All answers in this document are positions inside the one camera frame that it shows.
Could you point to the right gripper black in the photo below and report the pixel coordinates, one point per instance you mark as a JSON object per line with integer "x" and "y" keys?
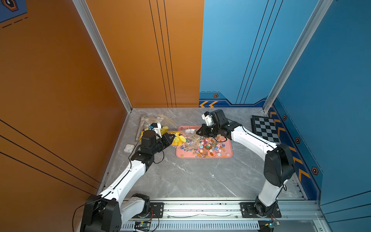
{"x": 204, "y": 132}

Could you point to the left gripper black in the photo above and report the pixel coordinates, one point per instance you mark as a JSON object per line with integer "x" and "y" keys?
{"x": 167, "y": 141}

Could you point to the yellow duck ziploc bag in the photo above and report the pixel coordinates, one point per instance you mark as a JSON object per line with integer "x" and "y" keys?
{"x": 167, "y": 124}
{"x": 186, "y": 138}
{"x": 147, "y": 124}

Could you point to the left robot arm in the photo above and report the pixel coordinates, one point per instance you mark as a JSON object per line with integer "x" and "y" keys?
{"x": 107, "y": 211}

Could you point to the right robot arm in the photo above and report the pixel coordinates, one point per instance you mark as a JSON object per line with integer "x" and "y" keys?
{"x": 278, "y": 159}

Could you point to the silver microphone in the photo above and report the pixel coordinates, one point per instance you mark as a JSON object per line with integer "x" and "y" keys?
{"x": 140, "y": 127}

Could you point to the white earbuds case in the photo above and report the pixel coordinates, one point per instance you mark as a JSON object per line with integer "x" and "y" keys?
{"x": 129, "y": 148}

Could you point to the pink plastic tray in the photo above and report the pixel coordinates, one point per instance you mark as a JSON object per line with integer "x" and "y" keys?
{"x": 218, "y": 148}

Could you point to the black white chessboard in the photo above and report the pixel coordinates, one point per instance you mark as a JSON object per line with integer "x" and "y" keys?
{"x": 265, "y": 128}

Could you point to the left green circuit board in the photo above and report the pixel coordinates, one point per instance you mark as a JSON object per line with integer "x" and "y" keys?
{"x": 142, "y": 226}

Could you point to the green circuit board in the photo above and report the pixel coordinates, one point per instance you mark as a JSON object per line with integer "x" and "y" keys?
{"x": 142, "y": 226}
{"x": 269, "y": 227}

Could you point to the right green circuit board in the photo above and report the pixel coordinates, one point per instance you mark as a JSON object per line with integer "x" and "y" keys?
{"x": 269, "y": 227}

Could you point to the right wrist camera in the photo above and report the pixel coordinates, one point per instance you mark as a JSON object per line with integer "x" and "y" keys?
{"x": 207, "y": 117}

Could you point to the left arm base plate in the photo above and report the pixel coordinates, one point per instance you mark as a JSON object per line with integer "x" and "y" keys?
{"x": 153, "y": 210}

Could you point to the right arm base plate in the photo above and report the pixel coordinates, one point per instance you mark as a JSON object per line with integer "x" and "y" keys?
{"x": 259, "y": 210}

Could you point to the aluminium front rail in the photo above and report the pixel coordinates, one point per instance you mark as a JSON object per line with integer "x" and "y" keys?
{"x": 233, "y": 209}

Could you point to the left aluminium corner post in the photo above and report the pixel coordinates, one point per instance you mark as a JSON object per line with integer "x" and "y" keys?
{"x": 93, "y": 31}

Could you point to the aluminium corner post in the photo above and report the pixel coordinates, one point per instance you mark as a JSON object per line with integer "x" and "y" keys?
{"x": 311, "y": 26}
{"x": 93, "y": 31}

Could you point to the right aluminium corner post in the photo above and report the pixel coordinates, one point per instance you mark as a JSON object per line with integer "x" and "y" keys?
{"x": 311, "y": 26}

